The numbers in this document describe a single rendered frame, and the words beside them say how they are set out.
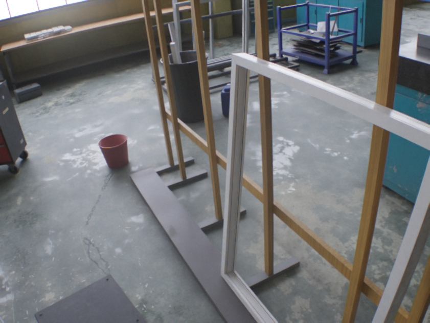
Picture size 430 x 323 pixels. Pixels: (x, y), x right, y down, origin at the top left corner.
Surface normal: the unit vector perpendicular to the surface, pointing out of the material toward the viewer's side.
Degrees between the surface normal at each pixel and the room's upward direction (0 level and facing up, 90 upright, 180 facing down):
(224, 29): 90
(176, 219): 0
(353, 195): 0
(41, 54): 90
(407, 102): 90
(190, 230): 0
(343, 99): 82
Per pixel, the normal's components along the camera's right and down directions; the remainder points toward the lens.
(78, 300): -0.11, -0.86
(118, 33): 0.44, 0.41
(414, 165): -0.89, 0.30
